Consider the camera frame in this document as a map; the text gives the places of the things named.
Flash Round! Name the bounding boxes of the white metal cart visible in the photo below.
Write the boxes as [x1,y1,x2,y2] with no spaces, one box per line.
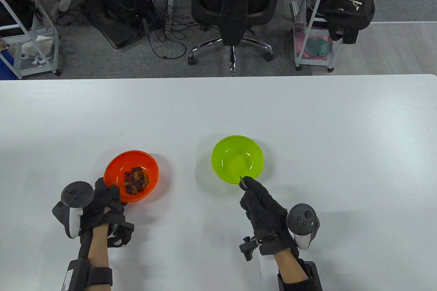
[293,0,375,72]
[0,0,62,80]

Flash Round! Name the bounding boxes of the orange plastic bowl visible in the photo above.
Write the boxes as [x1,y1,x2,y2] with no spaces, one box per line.
[103,150,159,203]

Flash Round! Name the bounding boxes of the person's left forearm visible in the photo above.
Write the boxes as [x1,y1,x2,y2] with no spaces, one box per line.
[85,223,111,271]

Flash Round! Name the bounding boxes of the teal round lid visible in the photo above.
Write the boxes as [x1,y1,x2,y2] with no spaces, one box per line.
[305,37,332,58]

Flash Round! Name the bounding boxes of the person's right hand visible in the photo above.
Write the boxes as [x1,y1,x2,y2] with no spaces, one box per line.
[240,177,299,256]

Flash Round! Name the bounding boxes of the tangle of black cables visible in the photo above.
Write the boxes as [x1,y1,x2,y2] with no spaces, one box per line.
[55,0,205,60]

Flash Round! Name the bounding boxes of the white crumpled bag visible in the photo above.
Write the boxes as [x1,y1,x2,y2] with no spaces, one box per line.
[20,35,54,66]

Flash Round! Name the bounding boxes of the black wrist sensor module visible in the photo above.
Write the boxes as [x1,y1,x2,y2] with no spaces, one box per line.
[239,236,262,261]
[108,223,135,248]

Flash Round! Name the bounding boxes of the black backpack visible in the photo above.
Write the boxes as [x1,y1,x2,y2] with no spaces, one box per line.
[306,0,376,45]

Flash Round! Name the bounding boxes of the person's right forearm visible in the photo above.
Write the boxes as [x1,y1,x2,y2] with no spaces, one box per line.
[273,249,306,285]

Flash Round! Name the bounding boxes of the black white controller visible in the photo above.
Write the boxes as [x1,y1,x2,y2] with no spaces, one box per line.
[52,181,95,239]
[287,203,321,249]

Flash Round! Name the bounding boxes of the pink tray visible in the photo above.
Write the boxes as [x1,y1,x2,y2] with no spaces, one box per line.
[294,23,333,61]

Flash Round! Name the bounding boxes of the black left wrist sensor module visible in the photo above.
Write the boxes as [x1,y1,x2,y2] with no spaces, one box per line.
[108,223,135,248]

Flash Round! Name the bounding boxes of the black white right controller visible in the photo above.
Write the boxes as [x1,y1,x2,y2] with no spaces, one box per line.
[287,203,321,249]

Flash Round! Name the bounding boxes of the person's left hand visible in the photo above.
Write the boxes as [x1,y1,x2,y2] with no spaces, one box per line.
[79,177,127,237]

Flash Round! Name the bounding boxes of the black bag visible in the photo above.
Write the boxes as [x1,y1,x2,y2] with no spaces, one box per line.
[0,0,43,37]

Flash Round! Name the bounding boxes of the black white left controller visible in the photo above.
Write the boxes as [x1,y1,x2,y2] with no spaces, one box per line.
[52,181,95,239]

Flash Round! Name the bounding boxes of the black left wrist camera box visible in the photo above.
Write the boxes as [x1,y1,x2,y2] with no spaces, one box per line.
[61,259,113,291]

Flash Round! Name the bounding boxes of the blue object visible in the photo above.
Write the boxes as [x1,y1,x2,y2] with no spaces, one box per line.
[0,50,16,80]

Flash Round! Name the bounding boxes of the black right wrist sensor module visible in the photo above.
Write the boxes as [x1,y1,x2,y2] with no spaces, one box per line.
[239,236,262,261]

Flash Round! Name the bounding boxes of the pile of raisins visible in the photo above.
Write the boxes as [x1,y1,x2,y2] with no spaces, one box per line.
[124,166,150,195]

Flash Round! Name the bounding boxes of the green plastic bowl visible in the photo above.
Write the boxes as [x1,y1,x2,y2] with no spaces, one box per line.
[211,135,264,184]

